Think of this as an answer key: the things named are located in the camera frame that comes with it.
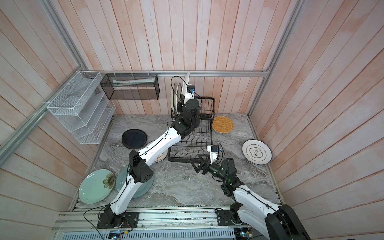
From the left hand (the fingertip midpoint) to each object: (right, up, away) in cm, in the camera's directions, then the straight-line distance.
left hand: (182, 96), depth 77 cm
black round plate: (-36, -24, +27) cm, 51 cm away
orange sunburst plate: (-4, -2, +2) cm, 5 cm away
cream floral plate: (-5, -1, +3) cm, 6 cm away
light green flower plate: (-50, -50, +7) cm, 71 cm away
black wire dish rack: (+7, -30, +24) cm, 39 cm away
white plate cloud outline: (+49, -33, +21) cm, 63 cm away
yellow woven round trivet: (+30, -14, +37) cm, 50 cm away
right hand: (+6, -33, 0) cm, 33 cm away
